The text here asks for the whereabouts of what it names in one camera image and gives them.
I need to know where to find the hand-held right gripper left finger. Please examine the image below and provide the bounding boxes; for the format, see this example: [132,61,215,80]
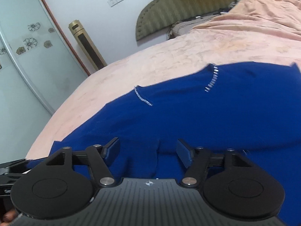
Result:
[45,137,121,188]

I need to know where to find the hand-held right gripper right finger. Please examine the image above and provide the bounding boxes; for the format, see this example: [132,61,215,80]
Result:
[176,139,253,189]

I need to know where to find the blue knit garment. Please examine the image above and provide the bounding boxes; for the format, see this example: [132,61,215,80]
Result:
[50,61,301,226]

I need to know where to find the flower print wardrobe door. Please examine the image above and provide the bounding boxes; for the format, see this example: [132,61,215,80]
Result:
[0,0,92,118]

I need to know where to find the pink blanket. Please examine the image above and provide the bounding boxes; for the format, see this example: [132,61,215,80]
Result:
[25,0,301,160]

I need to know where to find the gold tower air conditioner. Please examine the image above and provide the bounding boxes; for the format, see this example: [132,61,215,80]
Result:
[68,19,108,71]

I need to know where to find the dark cloth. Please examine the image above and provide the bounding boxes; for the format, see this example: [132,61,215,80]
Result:
[220,0,238,15]

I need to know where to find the olive striped headboard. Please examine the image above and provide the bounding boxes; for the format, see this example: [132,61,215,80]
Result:
[135,0,250,43]

